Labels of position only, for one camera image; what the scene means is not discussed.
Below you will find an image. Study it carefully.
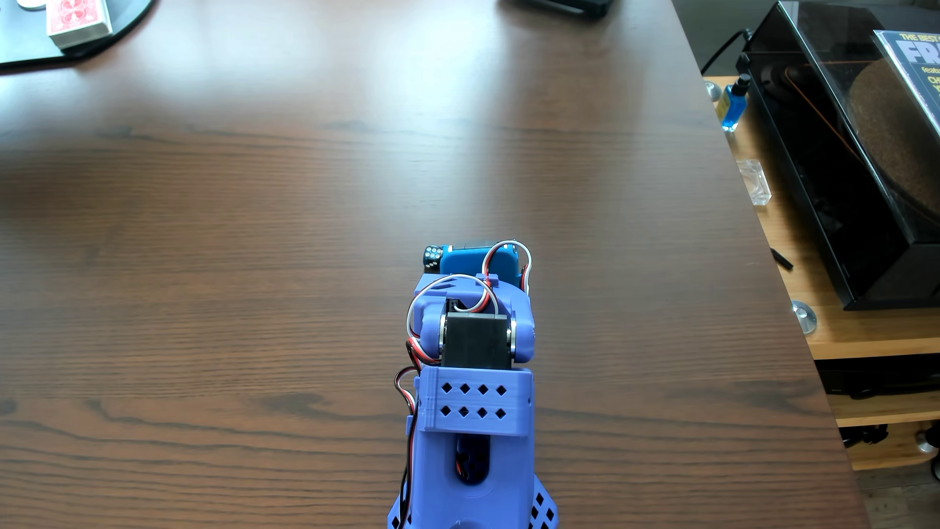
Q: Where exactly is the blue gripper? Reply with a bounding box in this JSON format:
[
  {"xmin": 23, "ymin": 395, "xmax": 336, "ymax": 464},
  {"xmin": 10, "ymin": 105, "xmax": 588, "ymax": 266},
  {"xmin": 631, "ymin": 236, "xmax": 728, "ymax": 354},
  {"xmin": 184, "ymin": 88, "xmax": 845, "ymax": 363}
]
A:
[{"xmin": 441, "ymin": 242, "xmax": 524, "ymax": 285}]

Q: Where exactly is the black flat device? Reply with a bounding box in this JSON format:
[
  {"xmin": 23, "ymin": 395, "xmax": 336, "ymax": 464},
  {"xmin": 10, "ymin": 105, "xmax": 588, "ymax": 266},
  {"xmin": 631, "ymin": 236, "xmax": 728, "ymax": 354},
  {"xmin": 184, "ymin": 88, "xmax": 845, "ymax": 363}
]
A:
[{"xmin": 501, "ymin": 0, "xmax": 615, "ymax": 22}]

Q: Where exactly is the clear plastic block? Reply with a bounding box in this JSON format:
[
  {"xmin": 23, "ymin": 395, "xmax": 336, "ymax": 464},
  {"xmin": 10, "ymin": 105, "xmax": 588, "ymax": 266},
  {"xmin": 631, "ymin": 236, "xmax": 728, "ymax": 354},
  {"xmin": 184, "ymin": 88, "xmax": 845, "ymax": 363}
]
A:
[{"xmin": 736, "ymin": 159, "xmax": 774, "ymax": 207}]

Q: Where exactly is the small blue liquid bottle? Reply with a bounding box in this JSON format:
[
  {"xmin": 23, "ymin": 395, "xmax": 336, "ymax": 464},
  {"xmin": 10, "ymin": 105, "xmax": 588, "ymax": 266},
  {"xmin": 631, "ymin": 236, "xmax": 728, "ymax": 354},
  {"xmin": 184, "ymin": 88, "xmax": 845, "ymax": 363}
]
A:
[{"xmin": 716, "ymin": 73, "xmax": 753, "ymax": 134}]

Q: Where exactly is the wooden shelf unit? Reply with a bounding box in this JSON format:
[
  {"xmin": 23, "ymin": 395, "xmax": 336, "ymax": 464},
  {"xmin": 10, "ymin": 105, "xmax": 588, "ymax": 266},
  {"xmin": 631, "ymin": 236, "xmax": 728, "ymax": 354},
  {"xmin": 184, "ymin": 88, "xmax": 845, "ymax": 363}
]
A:
[{"xmin": 703, "ymin": 75, "xmax": 940, "ymax": 473}]

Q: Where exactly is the black desk mat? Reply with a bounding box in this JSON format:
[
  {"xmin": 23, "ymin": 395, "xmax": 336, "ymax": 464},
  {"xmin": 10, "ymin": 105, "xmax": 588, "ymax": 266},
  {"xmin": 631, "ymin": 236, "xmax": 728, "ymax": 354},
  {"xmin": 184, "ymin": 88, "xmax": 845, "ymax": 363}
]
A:
[{"xmin": 0, "ymin": 0, "xmax": 157, "ymax": 71}]

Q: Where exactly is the black device inside shelf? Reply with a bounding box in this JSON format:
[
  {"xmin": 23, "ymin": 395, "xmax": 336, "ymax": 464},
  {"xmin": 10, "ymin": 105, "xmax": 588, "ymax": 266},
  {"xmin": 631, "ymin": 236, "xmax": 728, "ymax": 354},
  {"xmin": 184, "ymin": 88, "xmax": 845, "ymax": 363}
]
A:
[{"xmin": 816, "ymin": 356, "xmax": 940, "ymax": 402}]

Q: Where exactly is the cork turntable mat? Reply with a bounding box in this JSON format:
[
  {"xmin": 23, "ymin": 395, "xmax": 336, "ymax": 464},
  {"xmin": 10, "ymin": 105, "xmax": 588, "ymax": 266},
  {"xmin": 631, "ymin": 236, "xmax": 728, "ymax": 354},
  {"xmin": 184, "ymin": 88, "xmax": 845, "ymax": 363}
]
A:
[{"xmin": 847, "ymin": 59, "xmax": 940, "ymax": 223}]

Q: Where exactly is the red playing card box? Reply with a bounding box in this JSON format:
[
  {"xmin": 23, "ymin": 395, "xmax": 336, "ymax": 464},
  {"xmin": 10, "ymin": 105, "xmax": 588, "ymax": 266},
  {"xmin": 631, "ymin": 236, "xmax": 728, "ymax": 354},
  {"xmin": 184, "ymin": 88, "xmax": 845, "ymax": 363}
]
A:
[{"xmin": 46, "ymin": 0, "xmax": 115, "ymax": 51}]

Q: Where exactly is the blue album cover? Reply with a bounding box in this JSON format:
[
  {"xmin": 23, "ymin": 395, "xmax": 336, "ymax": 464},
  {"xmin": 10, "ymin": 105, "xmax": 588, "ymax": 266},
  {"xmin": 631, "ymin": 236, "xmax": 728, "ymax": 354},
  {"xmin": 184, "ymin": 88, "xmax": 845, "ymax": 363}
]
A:
[{"xmin": 872, "ymin": 29, "xmax": 940, "ymax": 142}]

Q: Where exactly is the wrist servo cable loop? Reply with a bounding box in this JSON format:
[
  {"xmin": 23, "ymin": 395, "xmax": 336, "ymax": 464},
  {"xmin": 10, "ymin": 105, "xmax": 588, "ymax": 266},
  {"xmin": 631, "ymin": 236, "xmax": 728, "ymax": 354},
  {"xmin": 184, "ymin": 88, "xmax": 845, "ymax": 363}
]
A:
[{"xmin": 406, "ymin": 274, "xmax": 501, "ymax": 362}]

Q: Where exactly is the gripper servo cable loop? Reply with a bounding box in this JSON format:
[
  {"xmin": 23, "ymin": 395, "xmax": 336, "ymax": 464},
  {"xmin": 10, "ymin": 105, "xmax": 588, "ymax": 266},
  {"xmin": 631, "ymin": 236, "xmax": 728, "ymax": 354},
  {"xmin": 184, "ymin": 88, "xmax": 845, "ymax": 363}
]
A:
[{"xmin": 482, "ymin": 240, "xmax": 533, "ymax": 296}]

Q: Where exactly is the red black arm side cable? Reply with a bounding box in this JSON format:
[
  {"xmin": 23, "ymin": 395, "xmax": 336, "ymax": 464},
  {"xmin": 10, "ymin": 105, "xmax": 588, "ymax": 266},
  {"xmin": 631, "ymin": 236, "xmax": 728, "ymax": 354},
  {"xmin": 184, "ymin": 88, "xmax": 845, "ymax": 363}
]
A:
[{"xmin": 394, "ymin": 364, "xmax": 420, "ymax": 529}]

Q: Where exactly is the black power cable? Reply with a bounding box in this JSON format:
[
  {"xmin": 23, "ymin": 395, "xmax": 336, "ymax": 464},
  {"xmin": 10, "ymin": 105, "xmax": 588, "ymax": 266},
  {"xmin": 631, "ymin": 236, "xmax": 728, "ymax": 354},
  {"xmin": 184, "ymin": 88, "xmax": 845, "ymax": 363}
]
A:
[{"xmin": 699, "ymin": 28, "xmax": 754, "ymax": 76}]

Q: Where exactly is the black record player with dust cover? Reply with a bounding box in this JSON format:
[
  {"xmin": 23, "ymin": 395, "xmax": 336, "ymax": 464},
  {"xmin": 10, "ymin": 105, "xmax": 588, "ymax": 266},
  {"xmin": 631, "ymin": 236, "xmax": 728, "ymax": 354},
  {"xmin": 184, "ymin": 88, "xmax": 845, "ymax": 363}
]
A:
[{"xmin": 736, "ymin": 0, "xmax": 940, "ymax": 312}]

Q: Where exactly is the black cable bundle in shelf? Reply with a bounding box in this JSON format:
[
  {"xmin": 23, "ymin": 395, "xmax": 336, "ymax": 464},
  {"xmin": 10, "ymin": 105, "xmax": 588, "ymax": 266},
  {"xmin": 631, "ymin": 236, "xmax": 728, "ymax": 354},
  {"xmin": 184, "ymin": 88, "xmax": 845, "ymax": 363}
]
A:
[{"xmin": 840, "ymin": 424, "xmax": 890, "ymax": 448}]

